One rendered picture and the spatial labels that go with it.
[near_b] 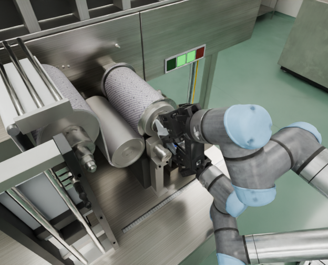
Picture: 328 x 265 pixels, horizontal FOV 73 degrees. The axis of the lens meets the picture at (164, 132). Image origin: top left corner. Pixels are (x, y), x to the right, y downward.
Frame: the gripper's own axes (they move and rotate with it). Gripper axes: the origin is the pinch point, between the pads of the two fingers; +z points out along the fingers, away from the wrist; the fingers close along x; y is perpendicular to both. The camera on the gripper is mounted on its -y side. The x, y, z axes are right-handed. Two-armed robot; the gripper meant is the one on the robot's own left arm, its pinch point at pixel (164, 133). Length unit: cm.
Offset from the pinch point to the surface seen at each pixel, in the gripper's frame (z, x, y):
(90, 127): -2.9, 19.3, 11.1
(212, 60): 57, -80, 14
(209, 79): 67, -80, 2
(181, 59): 30, -37, 20
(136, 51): 23.9, -14.0, 28.8
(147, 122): 0.0, 3.5, 5.1
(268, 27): 223, -386, 26
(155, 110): -2.1, 0.7, 7.6
